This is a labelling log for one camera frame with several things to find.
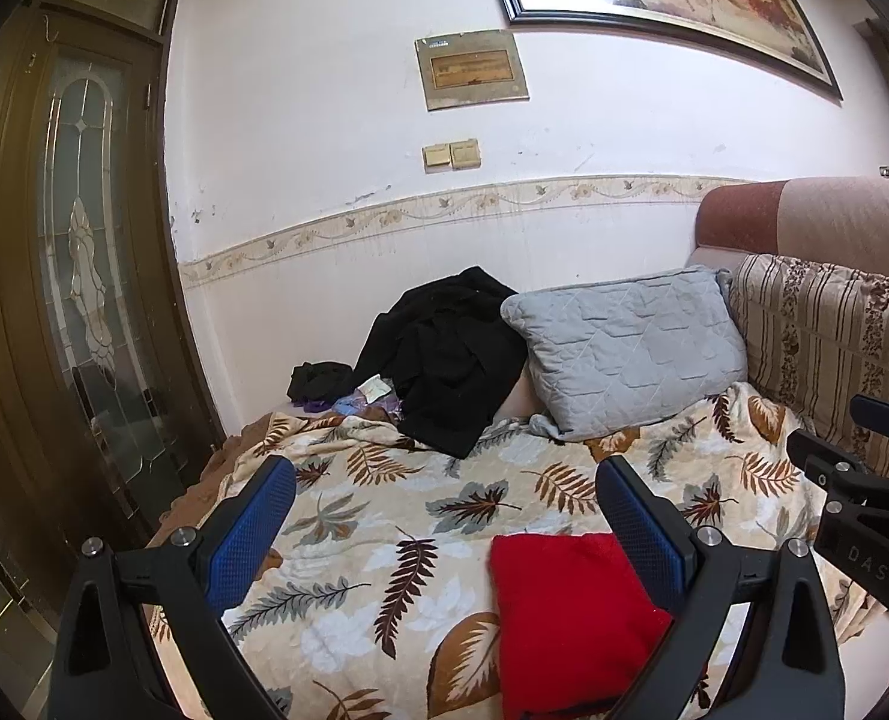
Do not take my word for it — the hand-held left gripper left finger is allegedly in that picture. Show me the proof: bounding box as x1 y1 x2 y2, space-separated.
46 454 299 720

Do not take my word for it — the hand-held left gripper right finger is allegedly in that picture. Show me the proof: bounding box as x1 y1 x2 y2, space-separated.
595 454 846 720

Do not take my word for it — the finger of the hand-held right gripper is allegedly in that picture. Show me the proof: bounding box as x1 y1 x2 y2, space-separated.
849 394 889 440
785 429 876 500

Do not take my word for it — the red and blue sweater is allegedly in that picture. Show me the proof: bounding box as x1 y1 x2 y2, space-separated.
487 531 716 720

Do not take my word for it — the striped brown sofa cushion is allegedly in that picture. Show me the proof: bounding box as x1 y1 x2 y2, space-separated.
729 253 889 481

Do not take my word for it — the leaf print blanket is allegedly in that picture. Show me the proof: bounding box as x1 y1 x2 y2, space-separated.
148 382 888 720

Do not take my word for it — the purple cloth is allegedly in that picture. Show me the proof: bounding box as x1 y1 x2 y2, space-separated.
301 390 404 422

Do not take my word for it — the small black cloth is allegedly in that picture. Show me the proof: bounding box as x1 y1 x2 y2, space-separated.
286 361 355 406

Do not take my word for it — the grey quilted pillow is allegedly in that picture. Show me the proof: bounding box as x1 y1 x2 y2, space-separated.
500 265 749 442

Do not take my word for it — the beige cushion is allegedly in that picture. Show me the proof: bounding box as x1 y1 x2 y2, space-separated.
493 375 546 421

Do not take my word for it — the black garment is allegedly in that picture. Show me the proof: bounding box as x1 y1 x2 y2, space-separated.
354 266 529 460

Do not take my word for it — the wooden door with glass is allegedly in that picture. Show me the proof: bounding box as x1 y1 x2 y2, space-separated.
0 0 224 720

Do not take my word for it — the beige wall panel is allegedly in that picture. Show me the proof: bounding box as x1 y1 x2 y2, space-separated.
414 30 531 112

